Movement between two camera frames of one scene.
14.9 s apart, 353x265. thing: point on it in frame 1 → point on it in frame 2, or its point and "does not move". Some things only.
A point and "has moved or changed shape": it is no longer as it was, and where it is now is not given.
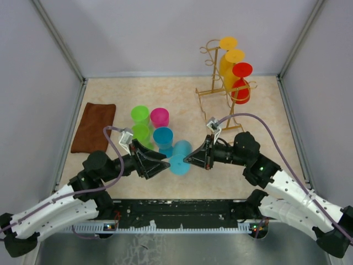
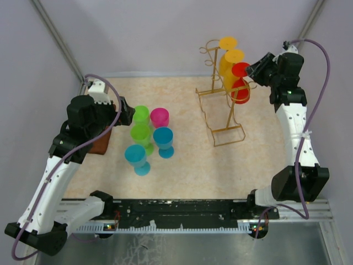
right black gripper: [203, 157] → [255, 71]
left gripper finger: [151, 167] → [127, 117]
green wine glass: [144, 134] does not move
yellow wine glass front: [232, 56] does not move
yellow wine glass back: [227, 43] does not move
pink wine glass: [160, 117] does not move
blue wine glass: [163, 137] does not move
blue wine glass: [182, 149] has moved or changed shape
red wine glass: [240, 93] does not move
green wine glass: [140, 115] does not move
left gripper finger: [148, 155] → [124, 105]
